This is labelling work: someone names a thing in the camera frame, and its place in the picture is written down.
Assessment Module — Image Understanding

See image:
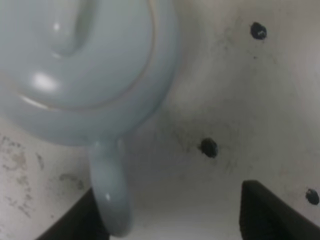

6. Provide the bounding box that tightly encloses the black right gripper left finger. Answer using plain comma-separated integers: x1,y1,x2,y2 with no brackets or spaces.
37,188,110,240

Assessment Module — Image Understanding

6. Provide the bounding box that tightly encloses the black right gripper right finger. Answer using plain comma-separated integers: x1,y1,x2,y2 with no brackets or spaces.
239,180,320,240

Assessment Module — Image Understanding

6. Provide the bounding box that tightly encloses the light blue porcelain teapot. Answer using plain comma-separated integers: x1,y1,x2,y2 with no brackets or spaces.
0,0,180,238

